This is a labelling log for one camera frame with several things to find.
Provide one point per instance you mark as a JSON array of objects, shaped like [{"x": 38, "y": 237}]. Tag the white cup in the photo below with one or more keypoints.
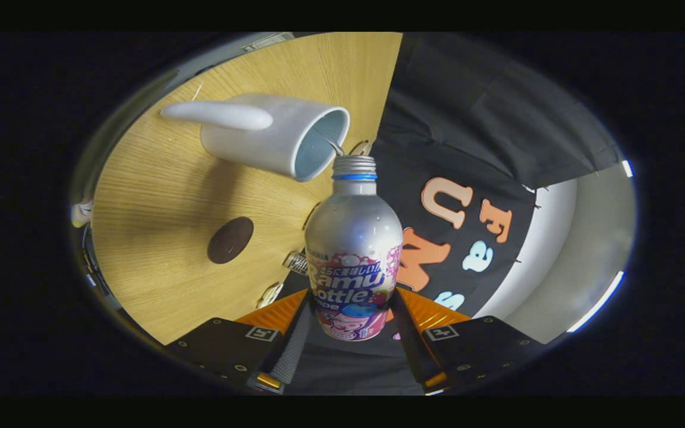
[{"x": 247, "y": 142}]

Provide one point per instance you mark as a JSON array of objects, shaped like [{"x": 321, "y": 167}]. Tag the wooden table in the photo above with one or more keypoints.
[{"x": 158, "y": 190}]

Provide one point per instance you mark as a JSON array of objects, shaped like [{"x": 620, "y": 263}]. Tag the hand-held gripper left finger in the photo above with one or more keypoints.
[{"x": 292, "y": 351}]

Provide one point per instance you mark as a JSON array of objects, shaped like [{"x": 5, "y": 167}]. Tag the silver juice bottle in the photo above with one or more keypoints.
[{"x": 354, "y": 226}]

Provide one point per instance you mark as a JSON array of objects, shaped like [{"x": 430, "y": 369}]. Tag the grey labelled box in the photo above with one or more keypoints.
[{"x": 268, "y": 41}]

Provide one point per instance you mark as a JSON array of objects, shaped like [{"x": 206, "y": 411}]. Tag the dark round coaster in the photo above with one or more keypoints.
[{"x": 231, "y": 240}]

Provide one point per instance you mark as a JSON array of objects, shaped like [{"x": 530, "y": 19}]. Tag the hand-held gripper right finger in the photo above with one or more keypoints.
[{"x": 408, "y": 345}]

